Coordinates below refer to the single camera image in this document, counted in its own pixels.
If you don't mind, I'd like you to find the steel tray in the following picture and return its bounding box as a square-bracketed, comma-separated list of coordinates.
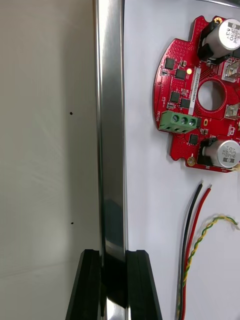
[93, 0, 240, 320]

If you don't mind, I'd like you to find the green-yellow twisted wire harness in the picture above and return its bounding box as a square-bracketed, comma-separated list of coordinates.
[176, 214, 240, 320]

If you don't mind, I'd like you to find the white sheet lining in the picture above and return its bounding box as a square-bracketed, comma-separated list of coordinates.
[123, 0, 240, 320]

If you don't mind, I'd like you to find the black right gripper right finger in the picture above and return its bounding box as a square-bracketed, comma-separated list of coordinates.
[125, 249, 163, 320]

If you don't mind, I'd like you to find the round red circuit board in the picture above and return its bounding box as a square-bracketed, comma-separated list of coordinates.
[153, 15, 240, 174]

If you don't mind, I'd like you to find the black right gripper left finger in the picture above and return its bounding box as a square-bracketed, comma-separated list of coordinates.
[65, 249, 102, 320]

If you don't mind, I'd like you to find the red and black wire harness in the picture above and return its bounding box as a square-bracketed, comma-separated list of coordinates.
[175, 180, 213, 320]

